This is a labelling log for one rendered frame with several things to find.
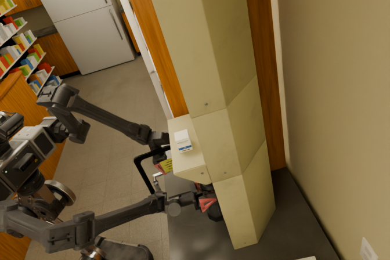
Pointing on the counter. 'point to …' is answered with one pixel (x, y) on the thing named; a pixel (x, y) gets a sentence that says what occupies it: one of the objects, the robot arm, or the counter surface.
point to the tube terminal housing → (239, 164)
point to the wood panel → (263, 79)
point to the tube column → (204, 32)
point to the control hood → (195, 160)
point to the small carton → (183, 141)
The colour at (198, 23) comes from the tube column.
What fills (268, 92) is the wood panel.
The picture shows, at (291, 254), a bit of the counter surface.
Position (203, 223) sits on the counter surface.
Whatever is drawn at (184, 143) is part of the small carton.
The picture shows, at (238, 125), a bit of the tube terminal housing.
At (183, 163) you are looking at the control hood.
